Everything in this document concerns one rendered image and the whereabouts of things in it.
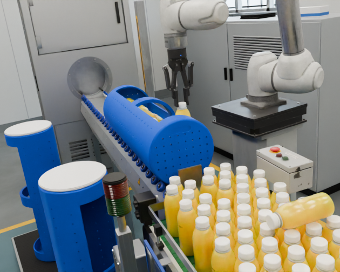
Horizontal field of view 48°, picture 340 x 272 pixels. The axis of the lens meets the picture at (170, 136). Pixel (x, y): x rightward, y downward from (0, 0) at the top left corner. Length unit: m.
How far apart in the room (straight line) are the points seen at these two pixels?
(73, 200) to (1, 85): 4.98
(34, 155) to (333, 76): 2.21
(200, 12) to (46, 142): 1.38
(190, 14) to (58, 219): 0.93
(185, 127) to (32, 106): 5.15
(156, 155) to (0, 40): 5.06
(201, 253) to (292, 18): 1.16
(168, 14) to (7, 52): 5.04
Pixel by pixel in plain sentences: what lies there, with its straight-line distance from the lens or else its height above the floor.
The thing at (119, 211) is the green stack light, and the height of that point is 1.18.
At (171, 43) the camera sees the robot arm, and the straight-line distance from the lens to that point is 1.51.
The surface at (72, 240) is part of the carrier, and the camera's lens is 1.63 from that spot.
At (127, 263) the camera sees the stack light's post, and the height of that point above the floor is 1.01.
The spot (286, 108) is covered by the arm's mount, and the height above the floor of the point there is 1.10.
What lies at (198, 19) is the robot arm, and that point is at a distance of 1.39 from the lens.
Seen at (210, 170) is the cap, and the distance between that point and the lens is 1.40.
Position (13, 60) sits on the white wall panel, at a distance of 6.39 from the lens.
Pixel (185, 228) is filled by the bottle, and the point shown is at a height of 1.01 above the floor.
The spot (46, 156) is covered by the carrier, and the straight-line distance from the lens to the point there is 2.43.
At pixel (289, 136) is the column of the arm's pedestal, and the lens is 2.14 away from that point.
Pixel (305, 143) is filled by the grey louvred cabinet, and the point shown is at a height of 0.48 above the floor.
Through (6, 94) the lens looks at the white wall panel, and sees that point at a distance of 6.44.
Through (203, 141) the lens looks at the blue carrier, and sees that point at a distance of 1.56.
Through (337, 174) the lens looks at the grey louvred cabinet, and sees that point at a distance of 3.51.
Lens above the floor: 1.66
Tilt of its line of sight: 19 degrees down
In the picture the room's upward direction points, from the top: 6 degrees counter-clockwise
